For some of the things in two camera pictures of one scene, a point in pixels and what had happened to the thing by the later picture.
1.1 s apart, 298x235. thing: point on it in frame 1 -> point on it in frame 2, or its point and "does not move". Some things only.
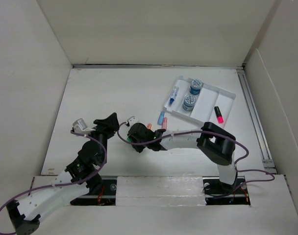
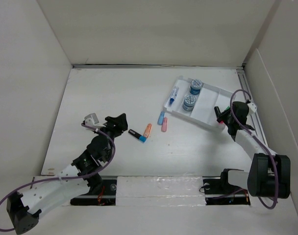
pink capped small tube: [165, 123] does not move
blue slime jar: [195, 87] does not move
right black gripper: [138, 147] -> [223, 115]
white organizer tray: [199, 102] does not move
